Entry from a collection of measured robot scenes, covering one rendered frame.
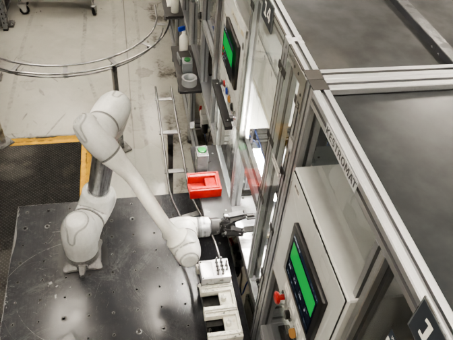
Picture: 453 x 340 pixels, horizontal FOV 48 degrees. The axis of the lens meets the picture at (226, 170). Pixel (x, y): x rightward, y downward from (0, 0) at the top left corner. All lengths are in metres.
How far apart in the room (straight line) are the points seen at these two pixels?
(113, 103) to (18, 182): 2.03
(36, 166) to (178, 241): 2.22
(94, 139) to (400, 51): 1.11
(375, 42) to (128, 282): 1.55
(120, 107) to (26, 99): 2.77
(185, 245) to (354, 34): 1.02
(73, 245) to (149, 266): 0.38
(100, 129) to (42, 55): 3.44
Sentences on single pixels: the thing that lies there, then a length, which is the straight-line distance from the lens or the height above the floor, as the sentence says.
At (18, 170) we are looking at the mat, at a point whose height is 0.01.
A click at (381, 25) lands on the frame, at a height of 2.01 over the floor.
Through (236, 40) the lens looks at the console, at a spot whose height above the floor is 1.73.
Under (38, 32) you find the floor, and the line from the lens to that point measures 5.77.
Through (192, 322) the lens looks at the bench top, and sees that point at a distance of 2.35.
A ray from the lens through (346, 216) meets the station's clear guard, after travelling 1.18.
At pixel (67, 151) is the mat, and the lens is 4.16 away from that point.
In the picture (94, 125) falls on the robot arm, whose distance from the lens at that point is 1.97.
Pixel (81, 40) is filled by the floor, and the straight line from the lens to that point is 5.57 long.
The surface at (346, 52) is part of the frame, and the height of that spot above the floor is 2.01.
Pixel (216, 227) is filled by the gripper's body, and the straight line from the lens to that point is 2.21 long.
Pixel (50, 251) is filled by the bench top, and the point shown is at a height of 0.68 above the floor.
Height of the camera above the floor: 2.73
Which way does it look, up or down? 44 degrees down
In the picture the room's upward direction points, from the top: 5 degrees clockwise
